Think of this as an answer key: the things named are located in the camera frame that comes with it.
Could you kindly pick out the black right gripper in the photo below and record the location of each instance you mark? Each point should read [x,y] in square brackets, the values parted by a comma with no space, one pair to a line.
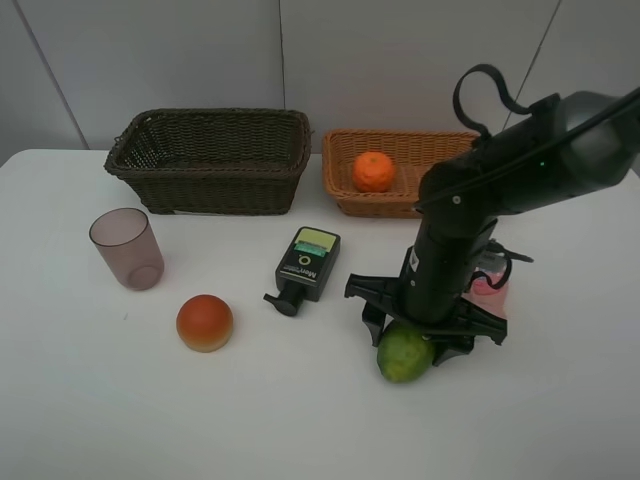
[428,293]

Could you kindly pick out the green lime fruit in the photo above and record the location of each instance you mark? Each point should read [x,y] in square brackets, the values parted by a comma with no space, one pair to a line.
[403,355]

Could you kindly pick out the pink lotion bottle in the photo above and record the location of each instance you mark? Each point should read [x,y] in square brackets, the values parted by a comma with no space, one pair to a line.
[481,294]

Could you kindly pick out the black green pump bottle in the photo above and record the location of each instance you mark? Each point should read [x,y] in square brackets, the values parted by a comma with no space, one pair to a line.
[304,269]

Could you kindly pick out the orange tangerine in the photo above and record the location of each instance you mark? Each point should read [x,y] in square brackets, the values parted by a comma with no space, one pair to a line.
[373,172]

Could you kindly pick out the translucent purple plastic cup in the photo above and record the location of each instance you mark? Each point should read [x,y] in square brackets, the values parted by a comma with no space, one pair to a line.
[125,240]

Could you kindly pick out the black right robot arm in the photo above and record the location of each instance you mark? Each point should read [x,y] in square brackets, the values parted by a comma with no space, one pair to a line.
[567,148]

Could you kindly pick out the orange wicker basket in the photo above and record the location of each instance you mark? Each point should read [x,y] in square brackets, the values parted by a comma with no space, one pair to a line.
[413,153]

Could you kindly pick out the round brown bread bun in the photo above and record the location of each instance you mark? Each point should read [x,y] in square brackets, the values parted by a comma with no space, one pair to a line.
[205,323]

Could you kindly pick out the dark brown wicker basket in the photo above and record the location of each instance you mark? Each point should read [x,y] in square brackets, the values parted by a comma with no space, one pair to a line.
[221,161]

